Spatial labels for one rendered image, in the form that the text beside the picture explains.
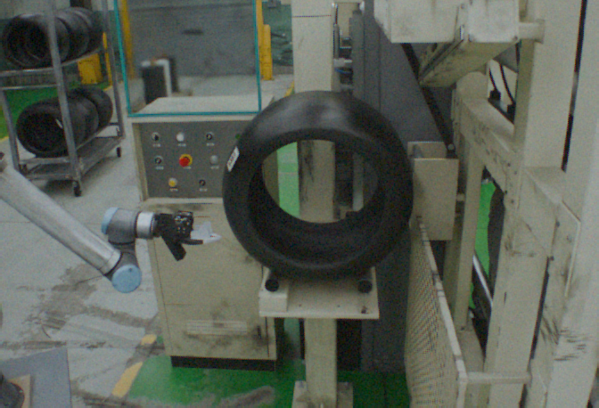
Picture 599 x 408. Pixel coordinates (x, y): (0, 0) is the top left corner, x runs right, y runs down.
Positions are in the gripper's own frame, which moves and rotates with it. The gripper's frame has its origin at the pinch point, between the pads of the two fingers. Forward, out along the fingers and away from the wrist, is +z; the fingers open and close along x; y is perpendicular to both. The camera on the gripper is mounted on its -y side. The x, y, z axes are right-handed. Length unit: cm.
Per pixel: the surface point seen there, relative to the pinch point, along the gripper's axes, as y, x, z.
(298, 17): 68, 26, 18
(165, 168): -1, 57, -35
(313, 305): -15.6, -6.7, 32.8
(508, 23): 77, -46, 62
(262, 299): -12.8, -11.1, 17.1
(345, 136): 42, -12, 36
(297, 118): 45, -10, 23
